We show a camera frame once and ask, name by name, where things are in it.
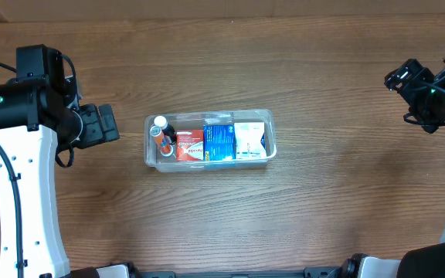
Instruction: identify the orange tube white cap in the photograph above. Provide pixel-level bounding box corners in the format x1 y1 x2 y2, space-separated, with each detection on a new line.
149 125 174 157

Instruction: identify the dark bottle white cap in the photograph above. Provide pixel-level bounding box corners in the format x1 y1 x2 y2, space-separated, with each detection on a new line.
154 115 177 145

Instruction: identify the red medicine box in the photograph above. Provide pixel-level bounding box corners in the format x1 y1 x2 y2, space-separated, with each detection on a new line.
176 130 204 161

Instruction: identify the blue medicine box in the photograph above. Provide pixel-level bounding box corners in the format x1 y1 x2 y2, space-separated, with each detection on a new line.
203 124 236 161

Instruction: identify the clear plastic container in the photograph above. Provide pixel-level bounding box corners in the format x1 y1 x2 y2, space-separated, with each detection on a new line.
144 109 277 172

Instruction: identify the white medicine box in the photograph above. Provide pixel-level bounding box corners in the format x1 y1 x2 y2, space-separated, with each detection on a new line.
234 122 267 160

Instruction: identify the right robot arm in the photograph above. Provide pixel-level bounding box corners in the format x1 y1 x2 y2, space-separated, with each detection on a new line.
326 57 445 278

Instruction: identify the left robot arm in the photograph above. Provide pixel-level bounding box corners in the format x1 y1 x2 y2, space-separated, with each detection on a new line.
0 45 139 278

